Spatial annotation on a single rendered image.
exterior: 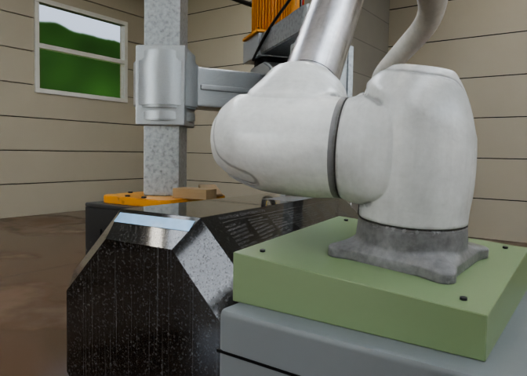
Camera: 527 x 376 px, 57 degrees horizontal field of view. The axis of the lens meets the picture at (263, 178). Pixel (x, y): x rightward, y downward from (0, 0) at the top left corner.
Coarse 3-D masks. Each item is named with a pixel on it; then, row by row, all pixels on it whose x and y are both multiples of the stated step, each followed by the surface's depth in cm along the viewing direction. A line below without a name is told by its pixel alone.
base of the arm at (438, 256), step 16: (368, 224) 68; (352, 240) 70; (368, 240) 68; (384, 240) 65; (400, 240) 64; (416, 240) 64; (432, 240) 63; (448, 240) 64; (464, 240) 66; (336, 256) 69; (352, 256) 68; (368, 256) 66; (384, 256) 65; (400, 256) 64; (416, 256) 63; (432, 256) 63; (448, 256) 64; (464, 256) 66; (480, 256) 70; (416, 272) 62; (432, 272) 60; (448, 272) 60
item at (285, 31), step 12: (300, 12) 222; (276, 24) 252; (288, 24) 237; (300, 24) 223; (276, 36) 252; (288, 36) 237; (252, 48) 286; (264, 48) 269; (276, 48) 258; (288, 48) 258; (252, 60) 292; (264, 60) 282; (276, 60) 282
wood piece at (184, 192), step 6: (174, 192) 245; (180, 192) 243; (186, 192) 242; (192, 192) 240; (198, 192) 239; (204, 192) 237; (210, 192) 240; (180, 198) 243; (186, 198) 242; (192, 198) 240; (198, 198) 239; (204, 198) 237; (210, 198) 241
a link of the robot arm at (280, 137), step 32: (320, 0) 91; (352, 0) 92; (320, 32) 85; (352, 32) 90; (288, 64) 77; (320, 64) 80; (256, 96) 74; (288, 96) 72; (320, 96) 72; (224, 128) 74; (256, 128) 70; (288, 128) 69; (320, 128) 67; (224, 160) 75; (256, 160) 71; (288, 160) 69; (320, 160) 67; (288, 192) 74; (320, 192) 71
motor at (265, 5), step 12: (252, 0) 289; (264, 0) 280; (276, 0) 280; (252, 12) 288; (264, 12) 281; (276, 12) 281; (288, 12) 283; (252, 24) 288; (264, 24) 281; (252, 36) 286
